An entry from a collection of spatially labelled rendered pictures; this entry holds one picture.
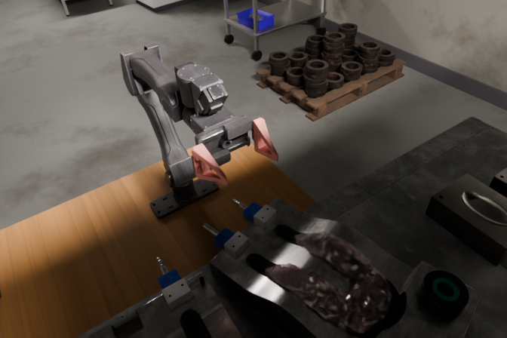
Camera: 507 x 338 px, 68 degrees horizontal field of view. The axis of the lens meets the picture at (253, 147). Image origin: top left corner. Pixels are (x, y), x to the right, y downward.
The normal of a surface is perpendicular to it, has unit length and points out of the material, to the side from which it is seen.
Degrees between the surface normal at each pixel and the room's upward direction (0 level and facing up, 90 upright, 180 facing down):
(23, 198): 0
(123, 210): 0
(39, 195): 0
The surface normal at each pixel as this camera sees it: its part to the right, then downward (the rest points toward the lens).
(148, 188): -0.04, -0.77
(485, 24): -0.83, 0.39
